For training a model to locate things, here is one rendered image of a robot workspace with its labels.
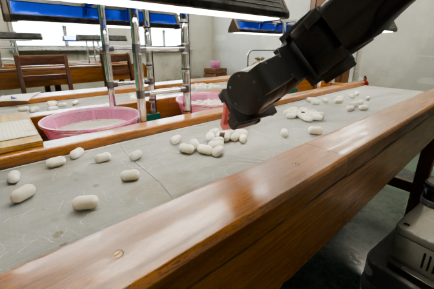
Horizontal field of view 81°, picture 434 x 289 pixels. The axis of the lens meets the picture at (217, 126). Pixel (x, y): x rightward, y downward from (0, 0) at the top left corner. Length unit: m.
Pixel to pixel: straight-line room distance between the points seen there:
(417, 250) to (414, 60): 4.49
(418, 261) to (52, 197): 0.90
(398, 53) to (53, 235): 5.21
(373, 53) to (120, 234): 5.24
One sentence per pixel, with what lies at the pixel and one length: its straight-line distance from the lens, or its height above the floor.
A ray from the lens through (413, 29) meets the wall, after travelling 5.28.
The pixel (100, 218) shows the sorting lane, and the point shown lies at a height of 0.74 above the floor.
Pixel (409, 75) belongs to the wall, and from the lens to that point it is 5.28.
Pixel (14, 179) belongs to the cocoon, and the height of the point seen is 0.75.
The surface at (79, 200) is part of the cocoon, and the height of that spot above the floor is 0.76.
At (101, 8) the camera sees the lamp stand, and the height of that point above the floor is 1.08.
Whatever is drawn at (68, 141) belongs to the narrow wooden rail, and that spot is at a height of 0.76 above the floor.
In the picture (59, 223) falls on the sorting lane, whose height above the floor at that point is 0.74.
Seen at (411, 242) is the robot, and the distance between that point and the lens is 0.95.
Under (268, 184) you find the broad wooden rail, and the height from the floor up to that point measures 0.76.
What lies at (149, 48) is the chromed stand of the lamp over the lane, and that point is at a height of 0.96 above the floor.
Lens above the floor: 0.96
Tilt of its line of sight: 17 degrees down
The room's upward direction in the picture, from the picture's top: straight up
